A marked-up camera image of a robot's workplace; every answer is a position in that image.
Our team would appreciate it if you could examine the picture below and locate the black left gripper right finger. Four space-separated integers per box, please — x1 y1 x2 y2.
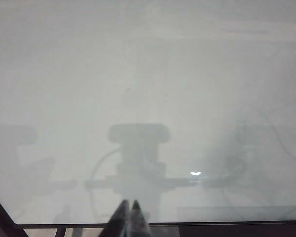
129 199 152 237

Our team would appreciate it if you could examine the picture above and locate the white glossy black-framed whiteboard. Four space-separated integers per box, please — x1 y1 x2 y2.
0 0 296 228

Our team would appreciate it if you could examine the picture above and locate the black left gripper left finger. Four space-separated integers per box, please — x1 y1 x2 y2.
104 198 130 237

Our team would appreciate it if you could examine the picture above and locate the black whiteboard stand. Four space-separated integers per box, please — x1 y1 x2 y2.
0 189 67 237

